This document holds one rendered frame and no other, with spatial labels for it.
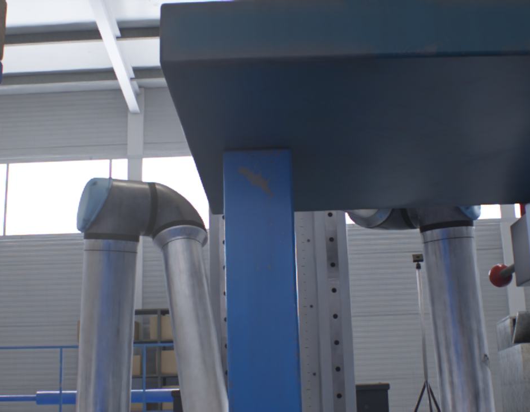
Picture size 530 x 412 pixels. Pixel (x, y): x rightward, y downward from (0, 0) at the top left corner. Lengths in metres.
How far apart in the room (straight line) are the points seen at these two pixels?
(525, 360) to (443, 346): 7.44
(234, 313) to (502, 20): 0.31
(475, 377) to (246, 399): 1.02
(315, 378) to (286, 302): 1.26
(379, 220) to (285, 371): 1.02
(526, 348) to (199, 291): 7.69
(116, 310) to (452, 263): 0.69
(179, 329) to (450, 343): 0.54
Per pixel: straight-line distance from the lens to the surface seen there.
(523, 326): 9.24
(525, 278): 1.01
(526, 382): 9.04
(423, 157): 0.73
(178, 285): 1.54
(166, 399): 9.82
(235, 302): 0.65
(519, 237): 1.02
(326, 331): 1.87
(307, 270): 1.93
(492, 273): 1.21
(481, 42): 0.54
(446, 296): 1.61
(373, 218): 1.64
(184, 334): 1.49
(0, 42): 0.29
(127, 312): 1.59
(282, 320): 0.64
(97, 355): 1.59
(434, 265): 1.62
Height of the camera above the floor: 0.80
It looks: 14 degrees up
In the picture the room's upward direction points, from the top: 2 degrees counter-clockwise
